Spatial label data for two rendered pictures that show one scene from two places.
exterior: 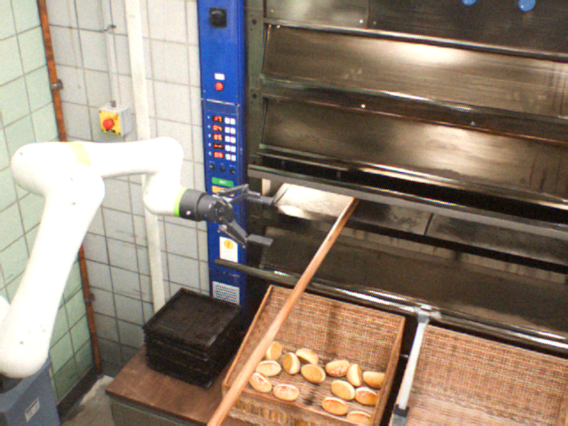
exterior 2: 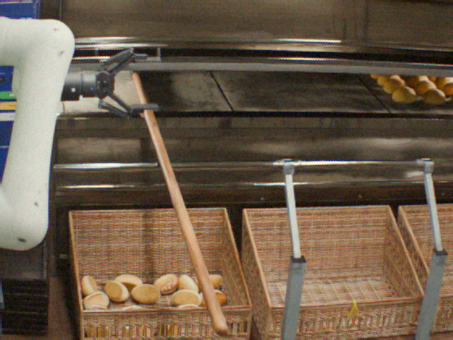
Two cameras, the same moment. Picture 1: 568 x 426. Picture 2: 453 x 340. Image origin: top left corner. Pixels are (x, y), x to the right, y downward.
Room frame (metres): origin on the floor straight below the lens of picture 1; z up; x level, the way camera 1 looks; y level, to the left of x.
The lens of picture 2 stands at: (-0.69, 1.36, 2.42)
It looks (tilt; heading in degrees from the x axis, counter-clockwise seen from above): 24 degrees down; 327
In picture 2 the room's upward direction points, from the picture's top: 4 degrees clockwise
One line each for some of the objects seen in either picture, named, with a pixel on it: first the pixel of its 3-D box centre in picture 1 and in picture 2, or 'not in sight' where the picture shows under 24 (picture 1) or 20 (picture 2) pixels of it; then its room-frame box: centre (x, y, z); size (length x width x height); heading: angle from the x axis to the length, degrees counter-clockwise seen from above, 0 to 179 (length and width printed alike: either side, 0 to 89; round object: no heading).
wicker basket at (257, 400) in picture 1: (315, 365); (155, 277); (1.93, -0.14, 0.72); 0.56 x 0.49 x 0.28; 70
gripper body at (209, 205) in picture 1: (217, 210); (98, 83); (1.74, 0.19, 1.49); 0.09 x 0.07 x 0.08; 69
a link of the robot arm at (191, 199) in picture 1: (195, 204); (71, 83); (1.77, 0.25, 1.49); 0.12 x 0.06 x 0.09; 159
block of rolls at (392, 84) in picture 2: not in sight; (424, 73); (2.17, -1.47, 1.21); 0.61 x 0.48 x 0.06; 159
